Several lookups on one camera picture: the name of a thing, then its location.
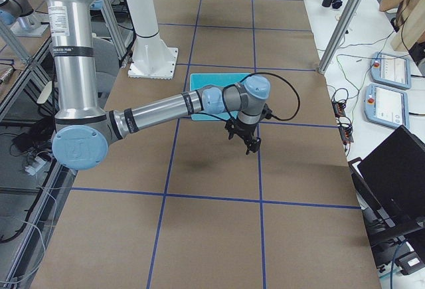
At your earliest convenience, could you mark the teach pendant tablet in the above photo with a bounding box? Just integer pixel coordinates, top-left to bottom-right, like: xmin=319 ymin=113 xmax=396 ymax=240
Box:
xmin=371 ymin=52 xmax=411 ymax=90
xmin=364 ymin=83 xmax=410 ymax=129

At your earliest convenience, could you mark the aluminium frame post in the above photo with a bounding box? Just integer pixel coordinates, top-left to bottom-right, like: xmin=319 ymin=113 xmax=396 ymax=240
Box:
xmin=317 ymin=0 xmax=361 ymax=74

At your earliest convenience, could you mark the arm camera bracket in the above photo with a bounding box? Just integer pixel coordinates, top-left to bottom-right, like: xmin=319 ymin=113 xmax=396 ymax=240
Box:
xmin=260 ymin=104 xmax=273 ymax=121

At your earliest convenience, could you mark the person in beige shirt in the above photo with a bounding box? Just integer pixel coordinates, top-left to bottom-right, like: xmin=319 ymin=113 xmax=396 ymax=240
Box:
xmin=379 ymin=0 xmax=424 ymax=62

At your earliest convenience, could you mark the grey office chair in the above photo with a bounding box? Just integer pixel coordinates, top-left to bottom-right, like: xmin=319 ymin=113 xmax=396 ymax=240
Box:
xmin=92 ymin=37 xmax=121 ymax=98

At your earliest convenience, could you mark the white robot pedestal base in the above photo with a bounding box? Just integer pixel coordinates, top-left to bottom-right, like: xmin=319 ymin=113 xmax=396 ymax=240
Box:
xmin=126 ymin=0 xmax=179 ymax=79

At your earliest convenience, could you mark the lower teach pendant tablet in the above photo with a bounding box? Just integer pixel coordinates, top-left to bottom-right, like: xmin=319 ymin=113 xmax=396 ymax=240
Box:
xmin=364 ymin=83 xmax=410 ymax=129

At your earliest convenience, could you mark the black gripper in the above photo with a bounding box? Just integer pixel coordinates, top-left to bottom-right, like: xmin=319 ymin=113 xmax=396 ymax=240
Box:
xmin=224 ymin=118 xmax=261 ymax=155

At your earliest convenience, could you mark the light blue plastic bin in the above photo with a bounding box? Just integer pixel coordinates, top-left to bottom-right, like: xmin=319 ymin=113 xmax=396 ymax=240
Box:
xmin=189 ymin=72 xmax=248 ymax=121

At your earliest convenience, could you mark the black laptop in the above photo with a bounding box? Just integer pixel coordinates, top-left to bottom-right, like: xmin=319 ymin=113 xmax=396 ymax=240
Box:
xmin=358 ymin=126 xmax=424 ymax=223

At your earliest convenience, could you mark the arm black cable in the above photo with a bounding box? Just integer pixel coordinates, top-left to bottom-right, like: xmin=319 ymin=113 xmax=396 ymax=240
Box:
xmin=221 ymin=72 xmax=301 ymax=124

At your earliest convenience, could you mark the upper teach pendant tablet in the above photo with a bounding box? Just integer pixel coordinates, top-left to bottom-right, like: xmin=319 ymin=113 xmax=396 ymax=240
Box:
xmin=371 ymin=52 xmax=411 ymax=90

